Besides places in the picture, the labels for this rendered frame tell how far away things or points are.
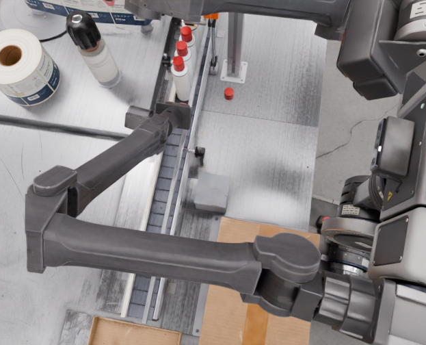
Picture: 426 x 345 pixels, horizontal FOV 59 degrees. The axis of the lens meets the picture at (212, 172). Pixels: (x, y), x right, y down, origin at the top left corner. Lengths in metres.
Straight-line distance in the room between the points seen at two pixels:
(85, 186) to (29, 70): 0.72
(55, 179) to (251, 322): 0.54
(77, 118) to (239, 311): 0.83
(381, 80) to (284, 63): 1.05
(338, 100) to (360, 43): 1.99
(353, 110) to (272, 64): 1.04
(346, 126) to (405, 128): 1.68
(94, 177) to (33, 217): 0.16
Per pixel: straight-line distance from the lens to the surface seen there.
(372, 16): 0.42
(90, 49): 1.23
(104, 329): 1.26
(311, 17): 0.70
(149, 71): 1.38
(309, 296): 0.57
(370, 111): 2.42
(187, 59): 1.20
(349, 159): 2.26
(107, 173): 0.72
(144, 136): 0.86
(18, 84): 1.34
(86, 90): 1.41
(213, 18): 1.11
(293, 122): 1.34
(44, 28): 1.59
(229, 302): 0.91
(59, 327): 1.30
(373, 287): 0.59
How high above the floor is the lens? 2.03
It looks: 73 degrees down
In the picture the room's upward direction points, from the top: 5 degrees counter-clockwise
